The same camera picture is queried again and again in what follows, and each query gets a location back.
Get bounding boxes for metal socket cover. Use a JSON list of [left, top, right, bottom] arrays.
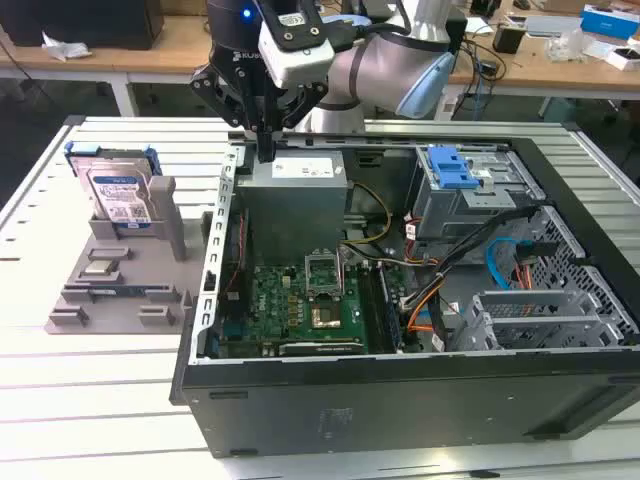
[[303, 248, 345, 301]]

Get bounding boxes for black graphics card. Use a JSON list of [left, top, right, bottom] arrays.
[[277, 339, 369, 357]]

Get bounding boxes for white box with black insert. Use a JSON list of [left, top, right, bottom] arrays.
[[604, 44, 640, 72]]

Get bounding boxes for RAM stick with blue label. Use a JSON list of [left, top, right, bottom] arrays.
[[74, 285, 171, 297]]

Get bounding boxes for red wire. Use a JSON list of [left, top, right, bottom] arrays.
[[222, 209, 251, 297]]

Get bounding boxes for flat grey box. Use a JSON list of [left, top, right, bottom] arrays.
[[524, 14, 584, 38]]

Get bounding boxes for hard disk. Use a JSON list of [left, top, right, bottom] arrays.
[[63, 142, 164, 231]]

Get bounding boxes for black speaker box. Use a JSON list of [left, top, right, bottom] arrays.
[[447, 12, 469, 55]]

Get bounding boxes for black cable bundle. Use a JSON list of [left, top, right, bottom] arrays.
[[432, 205, 542, 302]]

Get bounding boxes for large black box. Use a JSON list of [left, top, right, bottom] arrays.
[[0, 0, 165, 51]]

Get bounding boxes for yellow wire bundle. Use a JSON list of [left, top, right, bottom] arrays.
[[342, 182, 394, 249]]

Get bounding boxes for orange wire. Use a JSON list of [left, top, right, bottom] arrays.
[[407, 287, 451, 334]]

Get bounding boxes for blue wire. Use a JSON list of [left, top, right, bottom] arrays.
[[486, 237, 524, 292]]

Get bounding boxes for grey metal disk bay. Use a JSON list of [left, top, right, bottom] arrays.
[[407, 144, 546, 246]]

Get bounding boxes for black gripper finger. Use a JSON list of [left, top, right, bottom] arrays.
[[188, 64, 269, 164], [266, 82, 329, 163]]

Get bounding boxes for blue cardboard box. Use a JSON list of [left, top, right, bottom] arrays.
[[579, 3, 640, 42]]

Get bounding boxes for CPU socket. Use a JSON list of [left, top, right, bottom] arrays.
[[308, 300, 349, 333]]

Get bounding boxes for blue plastic bay latch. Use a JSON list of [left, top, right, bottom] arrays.
[[427, 144, 482, 190]]

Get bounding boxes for clear plastic bags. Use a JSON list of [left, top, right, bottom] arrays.
[[544, 27, 601, 64]]

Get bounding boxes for grey power supply unit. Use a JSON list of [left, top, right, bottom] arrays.
[[233, 149, 352, 252]]

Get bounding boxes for crumpled white paper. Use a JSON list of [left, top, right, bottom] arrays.
[[42, 31, 92, 62]]

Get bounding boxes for black open PC case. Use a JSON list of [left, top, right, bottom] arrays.
[[168, 130, 640, 459]]

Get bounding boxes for grey parts rack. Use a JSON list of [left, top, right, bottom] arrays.
[[43, 174, 204, 335]]

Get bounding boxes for black wire connector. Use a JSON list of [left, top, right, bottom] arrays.
[[517, 241, 559, 259]]

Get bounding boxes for green motherboard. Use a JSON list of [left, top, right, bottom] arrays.
[[219, 262, 416, 357]]

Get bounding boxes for black RAM slot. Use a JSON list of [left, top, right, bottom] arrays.
[[358, 267, 389, 354]]

